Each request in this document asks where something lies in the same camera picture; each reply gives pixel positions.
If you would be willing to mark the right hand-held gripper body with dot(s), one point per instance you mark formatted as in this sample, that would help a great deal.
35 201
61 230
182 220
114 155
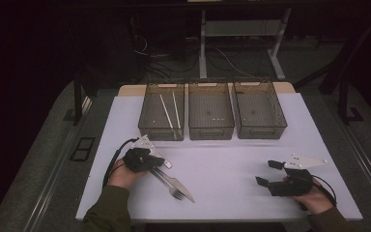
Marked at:
294 185

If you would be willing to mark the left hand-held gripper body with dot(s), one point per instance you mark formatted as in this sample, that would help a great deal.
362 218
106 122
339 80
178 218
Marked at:
138 159

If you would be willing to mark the dark translucent plastic bin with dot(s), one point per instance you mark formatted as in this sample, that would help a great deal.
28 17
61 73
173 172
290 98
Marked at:
156 125
259 111
210 111

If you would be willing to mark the silver fork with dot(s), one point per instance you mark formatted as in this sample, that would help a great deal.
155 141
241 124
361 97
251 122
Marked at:
177 193

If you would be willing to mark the white chopstick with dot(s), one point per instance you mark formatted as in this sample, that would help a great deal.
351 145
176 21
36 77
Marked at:
176 109
167 115

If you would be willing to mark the person's left hand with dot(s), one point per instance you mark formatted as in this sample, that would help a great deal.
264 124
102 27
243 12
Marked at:
122 175

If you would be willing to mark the person's right hand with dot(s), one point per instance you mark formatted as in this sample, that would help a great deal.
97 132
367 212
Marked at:
317 201

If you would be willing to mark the black metal stand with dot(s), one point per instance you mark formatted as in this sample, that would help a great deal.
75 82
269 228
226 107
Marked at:
343 103

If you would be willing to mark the black floor socket frame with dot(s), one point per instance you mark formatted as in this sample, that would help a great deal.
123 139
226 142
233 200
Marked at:
83 149

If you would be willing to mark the metal floor rail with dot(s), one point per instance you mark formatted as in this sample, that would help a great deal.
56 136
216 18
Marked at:
46 196
365 161

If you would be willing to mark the white metal desk frame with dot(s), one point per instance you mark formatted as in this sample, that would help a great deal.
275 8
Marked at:
203 48

